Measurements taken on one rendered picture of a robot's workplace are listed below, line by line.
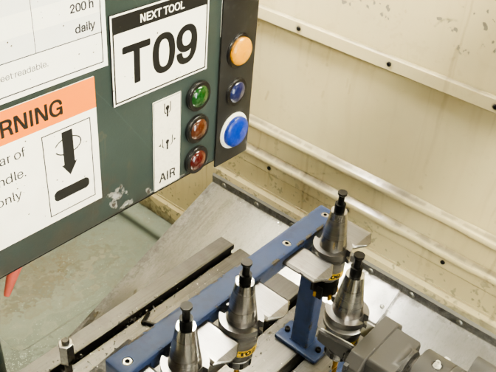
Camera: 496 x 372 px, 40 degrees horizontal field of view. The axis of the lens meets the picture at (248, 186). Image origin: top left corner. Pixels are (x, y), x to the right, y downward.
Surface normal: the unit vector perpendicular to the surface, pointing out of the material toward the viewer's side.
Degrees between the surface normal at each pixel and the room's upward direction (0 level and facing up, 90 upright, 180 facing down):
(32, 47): 90
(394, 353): 1
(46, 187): 90
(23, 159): 90
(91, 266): 0
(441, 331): 25
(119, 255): 0
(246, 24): 90
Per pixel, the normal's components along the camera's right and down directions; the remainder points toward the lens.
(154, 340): 0.07, -0.81
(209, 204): -0.20, -0.57
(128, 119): 0.76, 0.43
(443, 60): -0.65, 0.40
